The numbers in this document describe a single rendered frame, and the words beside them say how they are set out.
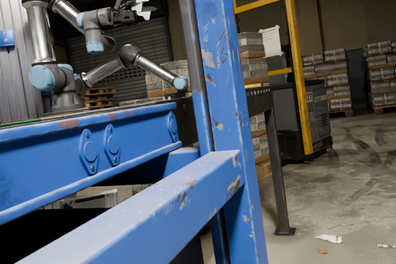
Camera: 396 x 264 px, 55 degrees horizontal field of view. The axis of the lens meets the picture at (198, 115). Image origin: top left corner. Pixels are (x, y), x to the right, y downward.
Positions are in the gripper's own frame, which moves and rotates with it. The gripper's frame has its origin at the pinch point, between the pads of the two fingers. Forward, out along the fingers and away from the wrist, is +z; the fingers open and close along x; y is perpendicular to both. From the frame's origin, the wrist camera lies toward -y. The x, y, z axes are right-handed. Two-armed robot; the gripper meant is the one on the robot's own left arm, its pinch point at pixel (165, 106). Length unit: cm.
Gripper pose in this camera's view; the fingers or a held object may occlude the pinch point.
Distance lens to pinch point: 225.5
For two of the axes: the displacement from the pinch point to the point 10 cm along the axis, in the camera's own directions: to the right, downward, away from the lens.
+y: -1.4, -9.9, -0.5
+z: -3.6, 1.0, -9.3
